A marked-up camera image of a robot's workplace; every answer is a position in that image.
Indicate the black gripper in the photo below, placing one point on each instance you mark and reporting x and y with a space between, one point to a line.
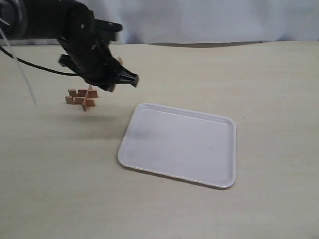
95 64

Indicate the wooden notched piece three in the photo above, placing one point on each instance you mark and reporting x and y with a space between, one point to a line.
88 100

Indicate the wooden notched piece four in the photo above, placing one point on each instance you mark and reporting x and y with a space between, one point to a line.
77 93

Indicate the wooden notched piece two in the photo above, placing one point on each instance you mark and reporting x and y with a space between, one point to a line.
70 100

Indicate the wooden notched piece one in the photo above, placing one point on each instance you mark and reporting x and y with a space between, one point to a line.
120 60

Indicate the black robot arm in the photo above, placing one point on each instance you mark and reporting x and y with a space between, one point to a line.
84 38

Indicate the white backdrop cloth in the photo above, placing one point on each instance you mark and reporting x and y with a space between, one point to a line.
209 21

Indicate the white plastic tray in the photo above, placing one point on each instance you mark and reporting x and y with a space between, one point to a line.
181 144

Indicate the white zip tie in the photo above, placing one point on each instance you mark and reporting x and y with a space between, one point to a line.
19 66

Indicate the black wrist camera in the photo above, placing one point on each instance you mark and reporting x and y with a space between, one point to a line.
108 31

